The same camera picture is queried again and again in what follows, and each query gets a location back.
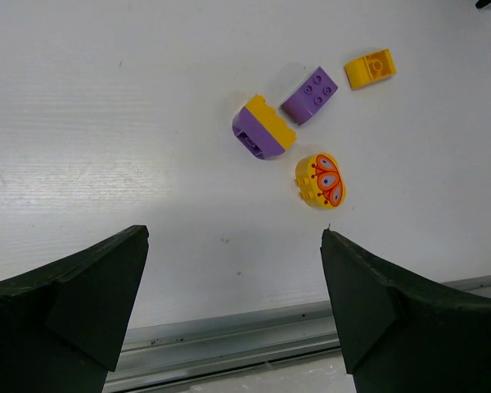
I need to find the aluminium rail frame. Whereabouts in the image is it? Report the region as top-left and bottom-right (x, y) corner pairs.
(101, 272), (491, 393)

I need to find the yellow butterfly lego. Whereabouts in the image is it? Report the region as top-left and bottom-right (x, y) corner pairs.
(295, 152), (346, 210)

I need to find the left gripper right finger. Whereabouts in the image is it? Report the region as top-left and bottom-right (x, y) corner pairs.
(320, 230), (491, 392)

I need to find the yellow curved lego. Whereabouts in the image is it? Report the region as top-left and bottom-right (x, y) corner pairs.
(344, 49), (396, 90)

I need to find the purple lego brick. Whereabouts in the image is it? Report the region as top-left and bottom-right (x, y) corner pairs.
(281, 66), (338, 125)

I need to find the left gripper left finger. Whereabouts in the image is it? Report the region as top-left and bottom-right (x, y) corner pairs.
(0, 225), (149, 392)

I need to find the purple and yellow lego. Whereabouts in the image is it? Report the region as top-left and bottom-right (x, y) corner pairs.
(232, 95), (297, 160)

